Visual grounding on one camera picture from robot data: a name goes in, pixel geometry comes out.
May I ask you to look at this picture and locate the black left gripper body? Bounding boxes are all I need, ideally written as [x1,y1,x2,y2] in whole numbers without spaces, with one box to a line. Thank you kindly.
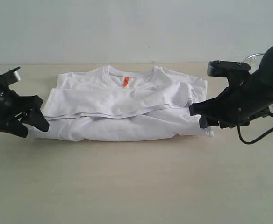
[0,84,24,127]

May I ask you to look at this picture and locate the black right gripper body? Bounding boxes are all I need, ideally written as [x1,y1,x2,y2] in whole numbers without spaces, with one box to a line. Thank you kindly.
[216,86,256,128]

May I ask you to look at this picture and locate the white t-shirt red lettering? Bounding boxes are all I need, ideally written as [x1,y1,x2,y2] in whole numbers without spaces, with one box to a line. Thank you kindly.
[29,65,214,142]

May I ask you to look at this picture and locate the metal wire mesh basket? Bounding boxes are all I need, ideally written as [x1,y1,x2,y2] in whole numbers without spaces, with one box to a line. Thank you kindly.
[243,53,273,113]

